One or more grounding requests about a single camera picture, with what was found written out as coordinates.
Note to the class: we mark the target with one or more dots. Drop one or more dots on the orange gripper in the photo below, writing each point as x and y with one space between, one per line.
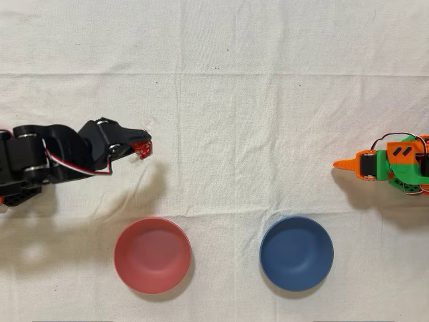
368 164

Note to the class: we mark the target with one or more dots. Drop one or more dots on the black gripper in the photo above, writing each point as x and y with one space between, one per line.
100 141

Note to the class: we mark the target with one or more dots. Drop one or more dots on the red candy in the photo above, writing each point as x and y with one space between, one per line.
143 148

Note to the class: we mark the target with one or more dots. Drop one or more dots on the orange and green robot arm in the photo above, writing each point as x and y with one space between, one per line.
402 167

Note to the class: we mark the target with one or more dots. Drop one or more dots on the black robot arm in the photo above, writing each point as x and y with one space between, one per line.
20 151

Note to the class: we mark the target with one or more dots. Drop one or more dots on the blue bowl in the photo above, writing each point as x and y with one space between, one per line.
296 253

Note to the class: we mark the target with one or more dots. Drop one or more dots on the red bowl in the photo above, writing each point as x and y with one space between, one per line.
152 255

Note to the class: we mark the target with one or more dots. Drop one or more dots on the white tablecloth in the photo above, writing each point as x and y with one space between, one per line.
234 100

